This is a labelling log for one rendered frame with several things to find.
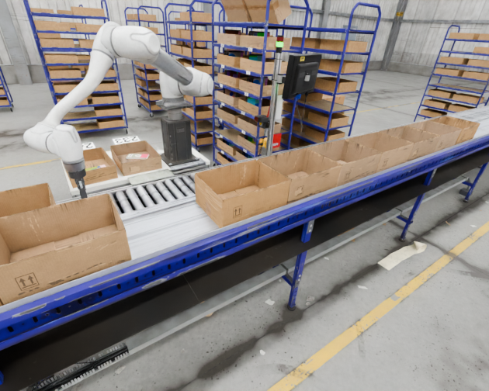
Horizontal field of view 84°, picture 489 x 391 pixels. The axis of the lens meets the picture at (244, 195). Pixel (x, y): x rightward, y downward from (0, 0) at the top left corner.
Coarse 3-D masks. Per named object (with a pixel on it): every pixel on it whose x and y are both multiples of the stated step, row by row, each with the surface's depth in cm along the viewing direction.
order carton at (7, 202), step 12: (0, 192) 138; (12, 192) 141; (24, 192) 144; (36, 192) 147; (48, 192) 150; (0, 204) 141; (12, 204) 144; (24, 204) 147; (36, 204) 150; (48, 204) 153; (0, 216) 143
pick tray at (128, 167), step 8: (120, 144) 219; (128, 144) 223; (136, 144) 226; (144, 144) 230; (112, 152) 212; (120, 152) 222; (128, 152) 226; (136, 152) 229; (144, 152) 230; (152, 152) 220; (120, 160) 215; (128, 160) 215; (136, 160) 216; (144, 160) 197; (152, 160) 200; (160, 160) 204; (120, 168) 197; (128, 168) 193; (136, 168) 196; (144, 168) 200; (152, 168) 203; (160, 168) 207
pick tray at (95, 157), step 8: (88, 152) 208; (96, 152) 211; (104, 152) 207; (88, 160) 210; (96, 160) 212; (104, 160) 213; (112, 160) 193; (64, 168) 197; (96, 168) 180; (104, 168) 183; (112, 168) 186; (88, 176) 179; (96, 176) 182; (104, 176) 185; (112, 176) 188; (72, 184) 175; (88, 184) 181
